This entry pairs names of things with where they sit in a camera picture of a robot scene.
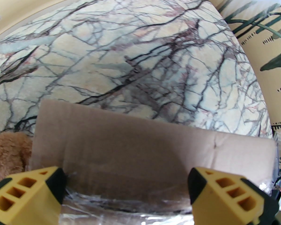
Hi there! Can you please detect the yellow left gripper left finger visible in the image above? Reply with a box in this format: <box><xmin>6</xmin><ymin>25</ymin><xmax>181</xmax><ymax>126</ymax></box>
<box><xmin>0</xmin><ymin>166</ymin><xmax>67</xmax><ymax>225</ymax></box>

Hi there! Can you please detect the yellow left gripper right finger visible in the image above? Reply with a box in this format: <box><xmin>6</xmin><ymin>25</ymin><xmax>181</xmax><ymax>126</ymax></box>
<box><xmin>188</xmin><ymin>167</ymin><xmax>279</xmax><ymax>225</ymax></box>

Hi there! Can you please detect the brown teddy bear plush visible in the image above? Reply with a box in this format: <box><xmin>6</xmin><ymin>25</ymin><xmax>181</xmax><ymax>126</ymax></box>
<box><xmin>0</xmin><ymin>131</ymin><xmax>35</xmax><ymax>187</ymax></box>

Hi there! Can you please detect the brown cardboard box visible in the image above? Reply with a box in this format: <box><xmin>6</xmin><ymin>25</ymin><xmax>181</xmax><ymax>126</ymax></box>
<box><xmin>29</xmin><ymin>99</ymin><xmax>278</xmax><ymax>225</ymax></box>

